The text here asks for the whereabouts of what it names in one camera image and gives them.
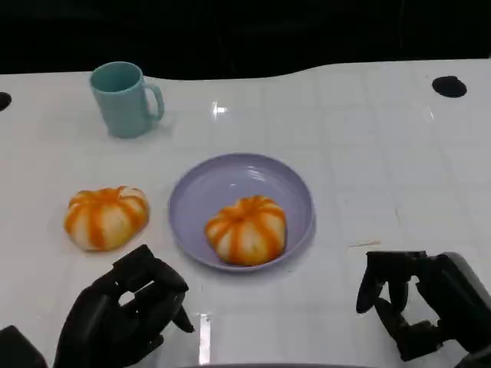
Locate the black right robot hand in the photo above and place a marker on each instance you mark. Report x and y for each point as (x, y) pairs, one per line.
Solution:
(452, 299)

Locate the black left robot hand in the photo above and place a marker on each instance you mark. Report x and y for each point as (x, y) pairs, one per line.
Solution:
(111, 306)

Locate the orange white toy bread roll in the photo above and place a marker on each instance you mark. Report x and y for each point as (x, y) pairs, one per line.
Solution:
(245, 232)
(105, 218)

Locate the lilac plate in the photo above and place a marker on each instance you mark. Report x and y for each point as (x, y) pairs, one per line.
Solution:
(241, 184)

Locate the pale green mug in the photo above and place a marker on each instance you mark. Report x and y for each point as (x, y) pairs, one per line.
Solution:
(122, 101)

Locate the black round table grommet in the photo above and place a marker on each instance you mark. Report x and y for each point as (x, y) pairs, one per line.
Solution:
(4, 101)
(449, 86)

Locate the black backdrop cloth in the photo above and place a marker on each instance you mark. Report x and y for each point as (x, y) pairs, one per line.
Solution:
(245, 30)

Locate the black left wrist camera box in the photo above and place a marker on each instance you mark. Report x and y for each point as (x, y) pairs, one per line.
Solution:
(19, 349)

